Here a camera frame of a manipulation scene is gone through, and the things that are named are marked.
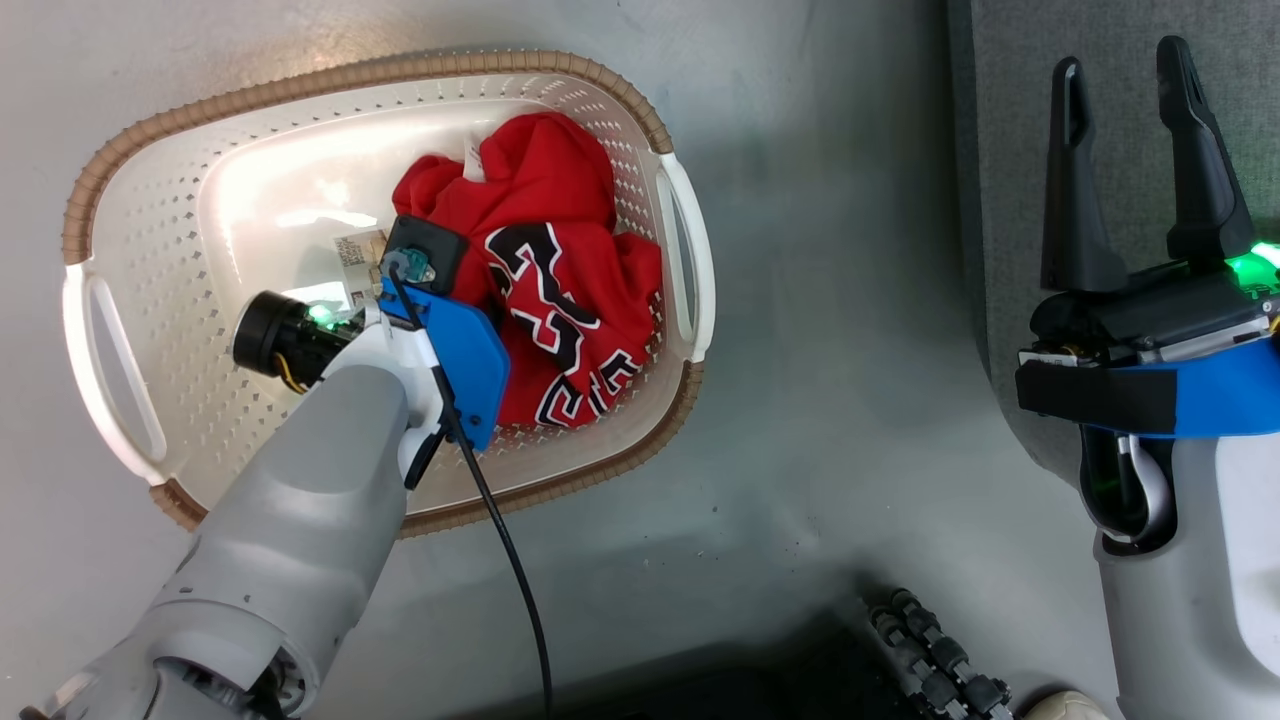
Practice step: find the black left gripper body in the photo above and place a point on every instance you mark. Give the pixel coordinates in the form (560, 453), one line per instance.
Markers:
(285, 340)

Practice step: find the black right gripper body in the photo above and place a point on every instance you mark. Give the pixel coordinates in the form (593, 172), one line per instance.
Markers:
(1150, 305)

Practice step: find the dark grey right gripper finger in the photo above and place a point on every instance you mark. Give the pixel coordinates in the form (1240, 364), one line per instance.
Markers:
(1075, 200)
(1200, 170)

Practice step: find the red garment with lettering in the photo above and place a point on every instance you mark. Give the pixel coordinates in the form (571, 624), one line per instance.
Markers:
(560, 210)

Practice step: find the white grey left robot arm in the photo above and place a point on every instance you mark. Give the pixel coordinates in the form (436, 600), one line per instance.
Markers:
(290, 520)

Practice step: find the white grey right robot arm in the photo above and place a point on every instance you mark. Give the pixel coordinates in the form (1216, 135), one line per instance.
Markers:
(1190, 600)

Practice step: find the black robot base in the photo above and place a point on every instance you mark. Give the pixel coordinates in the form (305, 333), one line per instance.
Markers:
(740, 690)

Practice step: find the white laundry basket brown rim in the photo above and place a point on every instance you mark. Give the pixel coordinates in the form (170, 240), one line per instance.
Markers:
(200, 200)

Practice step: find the cream rounded object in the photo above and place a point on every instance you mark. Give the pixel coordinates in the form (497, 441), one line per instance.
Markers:
(1065, 707)

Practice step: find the blue right camera mount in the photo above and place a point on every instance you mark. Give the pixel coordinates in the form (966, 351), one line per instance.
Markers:
(1200, 395)

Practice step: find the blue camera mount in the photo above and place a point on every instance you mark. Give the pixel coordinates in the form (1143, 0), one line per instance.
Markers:
(1200, 395)
(465, 350)

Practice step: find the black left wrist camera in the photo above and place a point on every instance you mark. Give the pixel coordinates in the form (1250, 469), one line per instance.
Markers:
(428, 250)

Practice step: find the blue left camera mount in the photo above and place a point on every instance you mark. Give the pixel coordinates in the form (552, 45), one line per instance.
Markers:
(465, 350)

